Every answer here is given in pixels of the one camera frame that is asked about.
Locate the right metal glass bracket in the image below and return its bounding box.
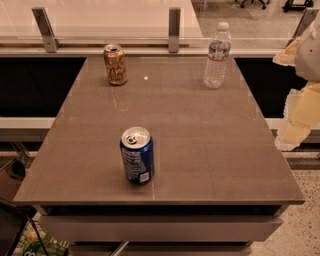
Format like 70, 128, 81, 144
287, 8, 319, 45

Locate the green snack bag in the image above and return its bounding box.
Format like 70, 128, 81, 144
22, 229, 70, 256

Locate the middle metal glass bracket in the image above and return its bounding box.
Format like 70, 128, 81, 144
168, 7, 181, 53

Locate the orange soda can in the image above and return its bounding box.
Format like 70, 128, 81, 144
103, 44, 127, 85

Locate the grey cabinet drawer front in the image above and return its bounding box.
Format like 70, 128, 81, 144
40, 216, 282, 242

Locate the glass railing panel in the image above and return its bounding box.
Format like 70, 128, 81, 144
0, 0, 320, 48

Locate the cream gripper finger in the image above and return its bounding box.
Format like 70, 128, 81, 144
275, 82, 320, 151
273, 38, 300, 66

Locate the left metal glass bracket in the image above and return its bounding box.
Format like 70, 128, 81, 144
32, 7, 59, 53

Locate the clear plastic water bottle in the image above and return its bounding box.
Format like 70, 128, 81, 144
204, 22, 231, 89

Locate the blue pepsi can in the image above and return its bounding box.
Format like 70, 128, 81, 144
120, 127, 154, 184

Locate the black office chair base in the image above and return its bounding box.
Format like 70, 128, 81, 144
239, 0, 270, 10

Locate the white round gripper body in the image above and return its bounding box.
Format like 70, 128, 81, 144
295, 21, 320, 82

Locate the dark bin at left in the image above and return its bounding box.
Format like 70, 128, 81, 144
0, 199, 36, 256

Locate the metal glass bracket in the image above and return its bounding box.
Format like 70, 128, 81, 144
168, 7, 181, 53
32, 7, 59, 53
287, 8, 319, 45

